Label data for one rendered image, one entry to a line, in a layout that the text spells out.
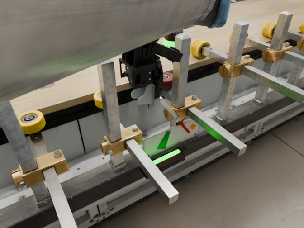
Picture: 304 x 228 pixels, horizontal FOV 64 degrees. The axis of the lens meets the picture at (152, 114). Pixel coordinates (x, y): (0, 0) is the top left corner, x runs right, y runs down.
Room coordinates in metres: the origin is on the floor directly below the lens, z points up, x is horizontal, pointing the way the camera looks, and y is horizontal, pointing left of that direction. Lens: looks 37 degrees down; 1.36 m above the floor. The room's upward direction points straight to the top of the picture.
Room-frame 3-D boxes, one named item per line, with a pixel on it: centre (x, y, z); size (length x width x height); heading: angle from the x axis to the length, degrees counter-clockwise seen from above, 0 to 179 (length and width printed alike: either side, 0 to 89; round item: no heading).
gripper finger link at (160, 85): (0.54, -0.01, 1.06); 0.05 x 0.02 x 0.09; 32
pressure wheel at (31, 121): (0.59, 0.38, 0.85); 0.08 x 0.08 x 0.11
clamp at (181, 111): (0.72, -0.11, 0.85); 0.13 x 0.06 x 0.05; 122
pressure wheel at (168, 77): (0.85, -0.05, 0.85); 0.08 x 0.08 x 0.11
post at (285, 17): (0.97, -0.52, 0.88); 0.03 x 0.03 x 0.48; 32
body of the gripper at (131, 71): (0.54, 0.02, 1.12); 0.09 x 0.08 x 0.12; 122
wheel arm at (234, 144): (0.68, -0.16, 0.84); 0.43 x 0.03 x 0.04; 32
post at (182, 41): (0.71, -0.09, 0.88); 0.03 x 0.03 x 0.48; 32
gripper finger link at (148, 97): (0.53, 0.01, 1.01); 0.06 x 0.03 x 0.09; 122
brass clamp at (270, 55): (0.99, -0.53, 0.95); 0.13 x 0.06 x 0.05; 122
